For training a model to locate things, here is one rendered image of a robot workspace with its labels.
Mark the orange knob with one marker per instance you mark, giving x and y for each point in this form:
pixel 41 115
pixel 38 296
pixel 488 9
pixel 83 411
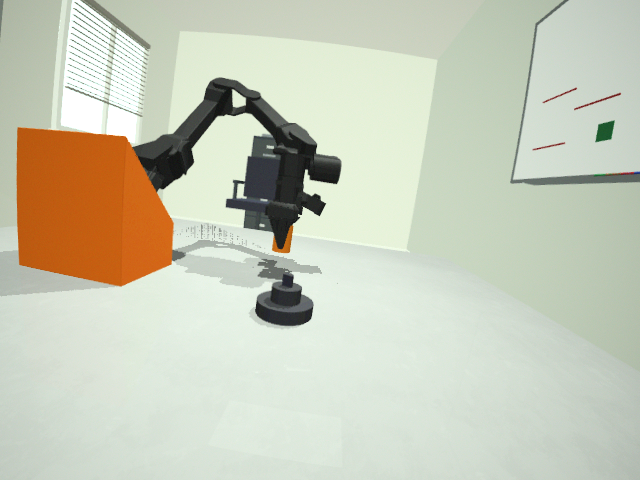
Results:
pixel 287 245

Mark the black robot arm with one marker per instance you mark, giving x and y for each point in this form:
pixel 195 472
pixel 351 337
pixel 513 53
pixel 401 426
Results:
pixel 169 157

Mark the dark grey stepped pedestal with shaft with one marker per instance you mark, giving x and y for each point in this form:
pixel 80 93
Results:
pixel 284 305

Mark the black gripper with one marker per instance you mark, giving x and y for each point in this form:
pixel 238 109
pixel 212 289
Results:
pixel 282 211

